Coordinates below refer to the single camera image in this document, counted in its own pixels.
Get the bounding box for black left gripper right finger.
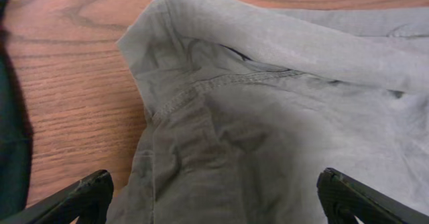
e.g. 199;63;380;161
317;168;428;224

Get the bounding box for grey shorts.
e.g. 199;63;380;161
107;0;428;223

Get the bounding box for black garment with logo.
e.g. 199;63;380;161
0;0;34;220

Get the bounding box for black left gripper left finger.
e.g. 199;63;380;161
1;170;114;224

